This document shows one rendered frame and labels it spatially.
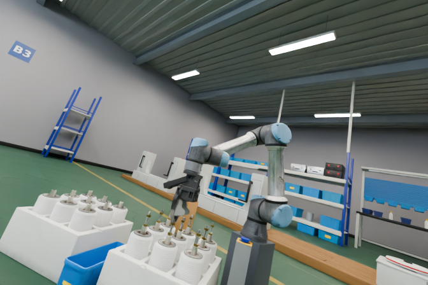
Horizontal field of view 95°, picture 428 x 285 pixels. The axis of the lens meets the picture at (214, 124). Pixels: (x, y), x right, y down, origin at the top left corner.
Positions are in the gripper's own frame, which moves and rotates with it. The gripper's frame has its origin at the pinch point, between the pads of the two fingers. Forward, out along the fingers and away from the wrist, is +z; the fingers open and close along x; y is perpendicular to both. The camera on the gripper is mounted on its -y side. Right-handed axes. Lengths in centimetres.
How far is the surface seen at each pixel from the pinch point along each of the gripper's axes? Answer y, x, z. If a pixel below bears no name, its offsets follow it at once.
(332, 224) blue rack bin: 178, 425, 0
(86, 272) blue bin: -21.3, -12.4, 24.0
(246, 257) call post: 31.4, 16.4, 8.2
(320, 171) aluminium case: 147, 442, -107
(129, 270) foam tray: -7.4, -7.9, 19.6
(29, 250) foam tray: -55, -9, 29
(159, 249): 0.3, -4.7, 10.9
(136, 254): -8.6, -4.2, 15.8
